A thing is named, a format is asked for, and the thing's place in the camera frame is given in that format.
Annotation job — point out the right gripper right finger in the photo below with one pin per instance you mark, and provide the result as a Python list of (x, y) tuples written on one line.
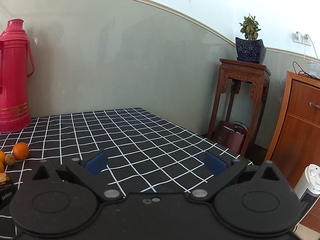
[(225, 171)]

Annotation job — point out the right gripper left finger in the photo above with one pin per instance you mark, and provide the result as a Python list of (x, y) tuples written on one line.
[(86, 172)]

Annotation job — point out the small orange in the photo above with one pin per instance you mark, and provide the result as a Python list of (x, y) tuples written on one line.
[(1, 167), (4, 177), (2, 157)]

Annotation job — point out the small yellowish kumquat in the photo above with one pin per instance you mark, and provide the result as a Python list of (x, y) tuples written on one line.
[(9, 159)]

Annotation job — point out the larger orange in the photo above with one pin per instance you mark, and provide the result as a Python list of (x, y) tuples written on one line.
[(20, 151)]

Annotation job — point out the dark red bag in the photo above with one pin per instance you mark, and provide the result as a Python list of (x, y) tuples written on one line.
[(231, 136)]

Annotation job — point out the black white grid tablecloth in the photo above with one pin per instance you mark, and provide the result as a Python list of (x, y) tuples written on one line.
[(146, 153)]

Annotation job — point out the brown wooden cabinet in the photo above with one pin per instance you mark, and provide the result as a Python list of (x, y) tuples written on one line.
[(295, 143)]

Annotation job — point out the white electric heater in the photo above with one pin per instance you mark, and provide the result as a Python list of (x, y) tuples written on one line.
[(307, 190)]

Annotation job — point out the carved wooden plant stand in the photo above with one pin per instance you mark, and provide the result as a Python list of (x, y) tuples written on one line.
[(241, 94)]

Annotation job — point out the potted green plant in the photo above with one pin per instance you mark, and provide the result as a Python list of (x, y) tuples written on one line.
[(250, 49)]

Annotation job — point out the red thermos flask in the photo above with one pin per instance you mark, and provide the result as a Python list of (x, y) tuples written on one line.
[(16, 66)]

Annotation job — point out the white wall socket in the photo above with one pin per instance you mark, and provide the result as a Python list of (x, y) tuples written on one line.
[(297, 37)]

